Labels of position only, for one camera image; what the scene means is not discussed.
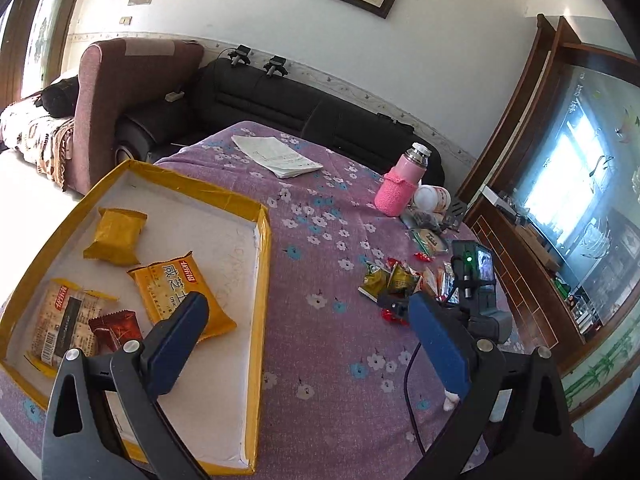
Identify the black bag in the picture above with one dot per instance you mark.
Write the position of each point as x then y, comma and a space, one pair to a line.
60, 95

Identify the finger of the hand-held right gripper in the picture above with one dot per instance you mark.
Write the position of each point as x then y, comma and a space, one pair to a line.
392, 302

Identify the black clamp device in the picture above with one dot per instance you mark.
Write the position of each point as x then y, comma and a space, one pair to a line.
240, 56
275, 65

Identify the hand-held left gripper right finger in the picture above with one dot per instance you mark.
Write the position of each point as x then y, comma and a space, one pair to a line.
437, 345

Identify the wooden glass-front cabinet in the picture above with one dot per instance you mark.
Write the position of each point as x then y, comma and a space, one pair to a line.
505, 240

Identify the yellow cardboard box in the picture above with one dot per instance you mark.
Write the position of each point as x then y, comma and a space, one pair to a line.
200, 220

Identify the small red candy wrapper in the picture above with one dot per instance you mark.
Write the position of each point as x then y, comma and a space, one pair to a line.
422, 257
392, 316

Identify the orange-white snack packet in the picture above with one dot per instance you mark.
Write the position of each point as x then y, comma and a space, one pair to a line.
437, 282

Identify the black leather sofa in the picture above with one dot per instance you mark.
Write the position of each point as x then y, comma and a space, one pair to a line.
280, 105

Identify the pink thermos with knit sleeve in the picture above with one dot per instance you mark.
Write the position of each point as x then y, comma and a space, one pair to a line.
395, 190

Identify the maroon armchair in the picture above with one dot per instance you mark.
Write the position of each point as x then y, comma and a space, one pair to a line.
105, 90

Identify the plain yellow snack packet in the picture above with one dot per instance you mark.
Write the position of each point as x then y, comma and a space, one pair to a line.
117, 237

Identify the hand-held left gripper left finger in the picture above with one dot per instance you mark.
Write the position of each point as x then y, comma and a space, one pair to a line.
175, 345

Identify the clear bag of dark snacks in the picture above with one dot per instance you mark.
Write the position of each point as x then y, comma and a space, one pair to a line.
420, 219

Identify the gold-green snack packet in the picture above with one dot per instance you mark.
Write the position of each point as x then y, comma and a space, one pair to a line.
402, 277
374, 280

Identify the stack of white papers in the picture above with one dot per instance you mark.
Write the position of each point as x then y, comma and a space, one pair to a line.
275, 155

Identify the white cup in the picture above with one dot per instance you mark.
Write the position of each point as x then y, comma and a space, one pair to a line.
430, 197

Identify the patterned brown blanket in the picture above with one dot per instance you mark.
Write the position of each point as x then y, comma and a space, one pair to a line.
30, 135

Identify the green-edged round cracker packet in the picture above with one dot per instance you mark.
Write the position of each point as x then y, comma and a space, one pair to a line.
430, 241

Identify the red-brown candy packet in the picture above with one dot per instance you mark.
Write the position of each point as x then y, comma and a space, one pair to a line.
117, 330

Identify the clear orange-edged cracker packet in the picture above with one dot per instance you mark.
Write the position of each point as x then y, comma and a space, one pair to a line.
55, 315

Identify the wooden glass door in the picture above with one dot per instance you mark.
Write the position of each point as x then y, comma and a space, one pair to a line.
45, 25

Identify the grey phone stand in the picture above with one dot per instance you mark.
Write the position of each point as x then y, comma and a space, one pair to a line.
452, 212

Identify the printed yellow cracker packet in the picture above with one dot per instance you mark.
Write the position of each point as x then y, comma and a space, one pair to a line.
170, 285

